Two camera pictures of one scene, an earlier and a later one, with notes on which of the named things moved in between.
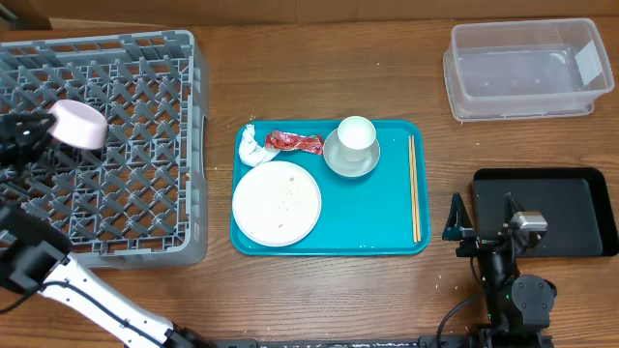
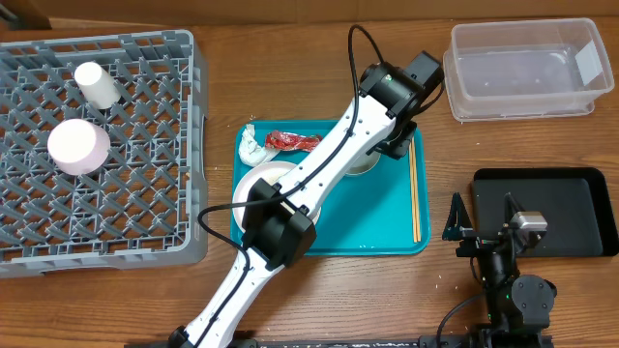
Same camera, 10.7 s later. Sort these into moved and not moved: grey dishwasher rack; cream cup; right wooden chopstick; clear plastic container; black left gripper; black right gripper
Moved: black left gripper; cream cup
Not moved: black right gripper; grey dishwasher rack; right wooden chopstick; clear plastic container
